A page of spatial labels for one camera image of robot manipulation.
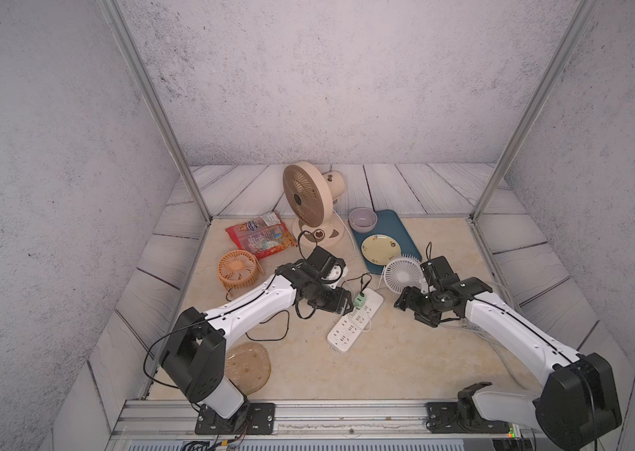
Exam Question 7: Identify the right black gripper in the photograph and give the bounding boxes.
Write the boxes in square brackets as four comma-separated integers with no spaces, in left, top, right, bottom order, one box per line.
[391,285,443,327]

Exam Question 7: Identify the red snack bag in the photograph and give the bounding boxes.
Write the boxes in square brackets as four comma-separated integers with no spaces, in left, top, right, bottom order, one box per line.
[225,212,297,259]

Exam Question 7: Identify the white fan power cable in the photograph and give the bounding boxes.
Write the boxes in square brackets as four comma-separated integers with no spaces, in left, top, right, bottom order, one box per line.
[331,209,372,334]

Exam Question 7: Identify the green usb plug adapter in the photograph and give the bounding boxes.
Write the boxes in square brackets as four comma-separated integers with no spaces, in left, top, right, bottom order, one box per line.
[352,292,367,309]

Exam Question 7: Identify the white power strip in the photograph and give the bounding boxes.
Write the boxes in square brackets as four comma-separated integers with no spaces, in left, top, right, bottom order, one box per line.
[327,288,384,353]

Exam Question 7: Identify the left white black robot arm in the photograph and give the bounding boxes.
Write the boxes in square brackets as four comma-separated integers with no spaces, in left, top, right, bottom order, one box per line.
[158,246,353,421]

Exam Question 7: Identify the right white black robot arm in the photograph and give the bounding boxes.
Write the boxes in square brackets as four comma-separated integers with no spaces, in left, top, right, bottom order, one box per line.
[395,257,623,450]

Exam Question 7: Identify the small white usb fan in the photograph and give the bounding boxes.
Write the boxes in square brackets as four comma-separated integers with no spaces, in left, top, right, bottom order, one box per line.
[381,256,426,294]

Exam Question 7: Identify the small orange usb fan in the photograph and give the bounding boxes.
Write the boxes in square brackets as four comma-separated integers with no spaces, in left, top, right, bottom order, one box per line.
[217,250,264,291]

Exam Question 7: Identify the beige desk fan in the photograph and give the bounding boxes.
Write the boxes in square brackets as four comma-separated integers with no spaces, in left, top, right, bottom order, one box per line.
[283,162,346,247]

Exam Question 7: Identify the yellow plate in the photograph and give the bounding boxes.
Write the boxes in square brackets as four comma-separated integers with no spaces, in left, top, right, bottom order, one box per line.
[361,234,402,266]

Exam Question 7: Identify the purple bowl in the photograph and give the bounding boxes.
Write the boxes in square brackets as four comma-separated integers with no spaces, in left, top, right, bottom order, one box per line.
[349,207,379,234]

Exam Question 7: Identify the teal tray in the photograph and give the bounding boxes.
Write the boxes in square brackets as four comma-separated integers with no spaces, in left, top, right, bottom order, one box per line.
[349,210,423,262]

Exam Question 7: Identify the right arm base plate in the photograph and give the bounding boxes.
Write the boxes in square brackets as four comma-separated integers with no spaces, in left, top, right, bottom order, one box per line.
[426,400,511,434]

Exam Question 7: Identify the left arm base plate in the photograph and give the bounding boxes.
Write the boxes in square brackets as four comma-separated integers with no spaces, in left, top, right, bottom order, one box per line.
[195,401,276,435]

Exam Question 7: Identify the aluminium front rail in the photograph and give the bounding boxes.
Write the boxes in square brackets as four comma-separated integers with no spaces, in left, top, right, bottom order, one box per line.
[107,400,556,450]

